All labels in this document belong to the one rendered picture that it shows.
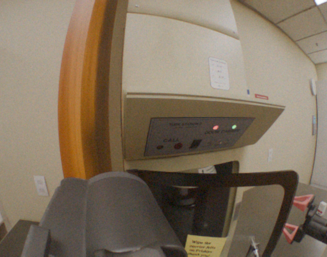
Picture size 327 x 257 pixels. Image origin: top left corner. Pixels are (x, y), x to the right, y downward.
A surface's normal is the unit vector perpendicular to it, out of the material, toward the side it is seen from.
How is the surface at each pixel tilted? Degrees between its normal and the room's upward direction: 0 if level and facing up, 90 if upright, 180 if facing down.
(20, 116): 90
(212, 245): 90
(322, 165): 90
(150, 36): 90
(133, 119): 135
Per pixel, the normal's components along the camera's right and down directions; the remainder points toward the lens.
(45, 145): 0.31, 0.04
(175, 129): 0.23, 0.73
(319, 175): -0.95, 0.04
